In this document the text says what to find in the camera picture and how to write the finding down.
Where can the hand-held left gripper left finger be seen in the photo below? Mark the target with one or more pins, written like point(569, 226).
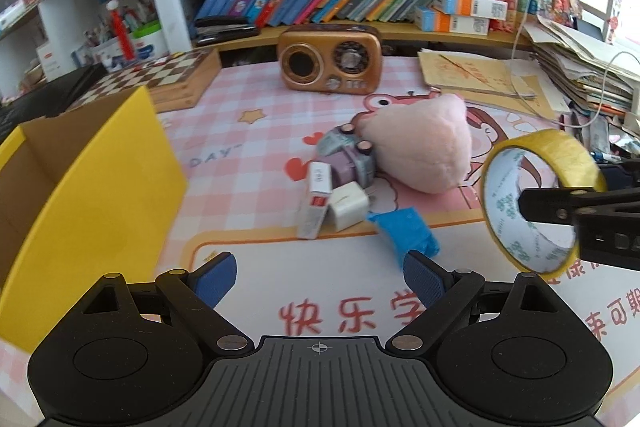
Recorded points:
point(215, 279)

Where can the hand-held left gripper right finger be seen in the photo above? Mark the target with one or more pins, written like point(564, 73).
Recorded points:
point(422, 279)

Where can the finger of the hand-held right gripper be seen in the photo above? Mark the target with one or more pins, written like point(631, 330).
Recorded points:
point(547, 206)
point(625, 177)

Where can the blue sheet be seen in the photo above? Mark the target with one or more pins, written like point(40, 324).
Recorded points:
point(407, 229)

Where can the yellow adhesive tape roll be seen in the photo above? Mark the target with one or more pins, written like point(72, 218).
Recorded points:
point(550, 147)

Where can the small white red carton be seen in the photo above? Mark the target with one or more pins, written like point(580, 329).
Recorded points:
point(314, 202)

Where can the yellow cardboard box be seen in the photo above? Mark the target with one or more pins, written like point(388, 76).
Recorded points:
point(100, 207)

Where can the pink plush toy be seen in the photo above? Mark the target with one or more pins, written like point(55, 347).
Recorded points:
point(425, 142)

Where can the desktop with pink printed tablecloth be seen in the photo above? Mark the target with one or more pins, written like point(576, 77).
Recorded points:
point(240, 177)

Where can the white charger plug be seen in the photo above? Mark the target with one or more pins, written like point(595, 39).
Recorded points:
point(347, 207)

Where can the stack of paper notebooks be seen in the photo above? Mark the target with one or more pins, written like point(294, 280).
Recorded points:
point(575, 57)

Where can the brown kraft paper sheets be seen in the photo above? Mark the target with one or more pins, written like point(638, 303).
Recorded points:
point(475, 77)

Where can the white orange blue carton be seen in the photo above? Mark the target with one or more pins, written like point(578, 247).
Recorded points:
point(470, 4)
point(450, 22)

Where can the wooden chessboard box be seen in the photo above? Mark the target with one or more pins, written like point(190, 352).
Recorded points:
point(150, 79)

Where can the wooden retro radio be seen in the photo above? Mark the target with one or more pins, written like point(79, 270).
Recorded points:
point(325, 84)

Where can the black electronic keyboard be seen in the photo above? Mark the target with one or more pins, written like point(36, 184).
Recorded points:
point(50, 97)

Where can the white pen cup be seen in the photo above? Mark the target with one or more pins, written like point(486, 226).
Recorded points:
point(150, 42)

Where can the black stapler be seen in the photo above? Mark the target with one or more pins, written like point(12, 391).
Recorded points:
point(225, 29)

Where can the red slim bottle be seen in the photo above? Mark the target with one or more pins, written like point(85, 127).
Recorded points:
point(122, 32)

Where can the white red label bag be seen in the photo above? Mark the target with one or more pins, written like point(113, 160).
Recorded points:
point(49, 59)

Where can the small toy camera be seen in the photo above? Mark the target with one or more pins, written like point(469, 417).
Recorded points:
point(345, 157)

